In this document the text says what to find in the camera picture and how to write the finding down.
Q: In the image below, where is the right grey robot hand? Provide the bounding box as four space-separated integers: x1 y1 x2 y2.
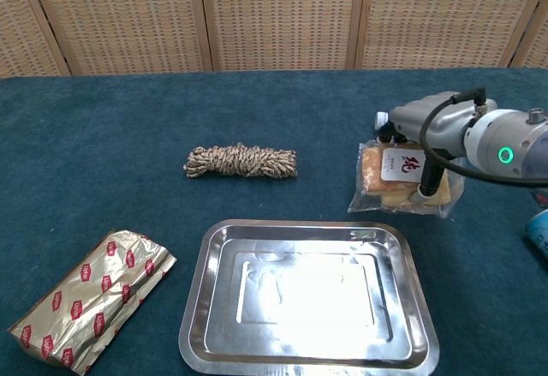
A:
378 91 500 204

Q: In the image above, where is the packaged bread with white label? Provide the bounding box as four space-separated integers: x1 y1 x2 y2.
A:
347 139 466 218

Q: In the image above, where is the rectangular stainless steel tray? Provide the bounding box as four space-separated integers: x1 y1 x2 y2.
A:
178 218 441 376

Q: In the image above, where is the light blue can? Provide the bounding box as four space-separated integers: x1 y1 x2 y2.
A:
524 208 548 261

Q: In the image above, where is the woven bamboo folding screen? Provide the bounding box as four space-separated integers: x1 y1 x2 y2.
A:
0 0 548 78

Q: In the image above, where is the blue felt table cover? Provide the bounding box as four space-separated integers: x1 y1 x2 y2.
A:
0 66 548 376

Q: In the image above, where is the gold Lipton foil package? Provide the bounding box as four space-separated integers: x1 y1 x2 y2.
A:
7 229 178 375

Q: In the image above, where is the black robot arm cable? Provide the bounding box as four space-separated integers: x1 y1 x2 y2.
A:
419 87 548 188

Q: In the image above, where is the beige braided rope bundle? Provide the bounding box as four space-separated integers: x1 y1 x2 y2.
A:
182 141 299 180

